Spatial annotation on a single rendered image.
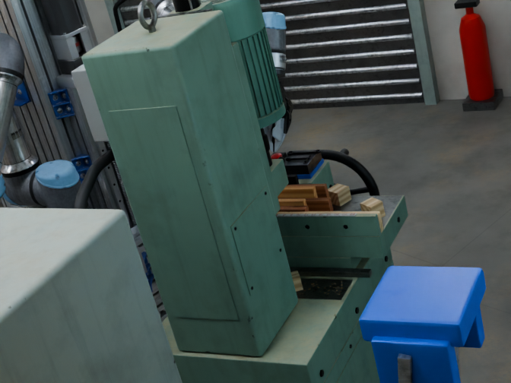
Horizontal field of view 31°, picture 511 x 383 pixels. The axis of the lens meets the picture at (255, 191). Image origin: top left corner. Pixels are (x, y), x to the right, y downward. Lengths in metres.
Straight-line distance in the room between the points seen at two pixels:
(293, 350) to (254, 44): 0.69
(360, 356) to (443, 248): 1.69
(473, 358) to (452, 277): 1.78
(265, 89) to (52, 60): 0.96
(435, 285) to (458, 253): 2.38
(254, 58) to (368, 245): 0.52
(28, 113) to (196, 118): 1.29
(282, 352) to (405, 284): 0.61
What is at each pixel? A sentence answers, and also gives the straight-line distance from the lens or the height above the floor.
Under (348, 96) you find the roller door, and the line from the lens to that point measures 5.59.
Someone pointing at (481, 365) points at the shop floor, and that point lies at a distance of 3.19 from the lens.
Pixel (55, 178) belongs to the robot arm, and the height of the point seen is 1.03.
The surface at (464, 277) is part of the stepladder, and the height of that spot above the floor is 1.16.
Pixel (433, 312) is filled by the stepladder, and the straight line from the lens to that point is 1.38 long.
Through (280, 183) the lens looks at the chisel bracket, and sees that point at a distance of 2.24.
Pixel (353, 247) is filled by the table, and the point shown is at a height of 0.87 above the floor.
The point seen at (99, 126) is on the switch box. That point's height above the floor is 1.36.
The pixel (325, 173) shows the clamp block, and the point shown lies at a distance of 2.44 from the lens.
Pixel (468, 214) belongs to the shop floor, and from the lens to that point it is 4.10.
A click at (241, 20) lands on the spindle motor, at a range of 2.04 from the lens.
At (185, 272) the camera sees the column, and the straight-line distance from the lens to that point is 1.96.
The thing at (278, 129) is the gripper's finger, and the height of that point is 1.09.
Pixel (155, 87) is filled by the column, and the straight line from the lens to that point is 1.77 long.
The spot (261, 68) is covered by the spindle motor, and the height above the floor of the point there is 1.33.
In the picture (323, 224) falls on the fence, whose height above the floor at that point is 0.93.
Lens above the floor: 1.92
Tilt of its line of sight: 24 degrees down
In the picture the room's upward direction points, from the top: 15 degrees counter-clockwise
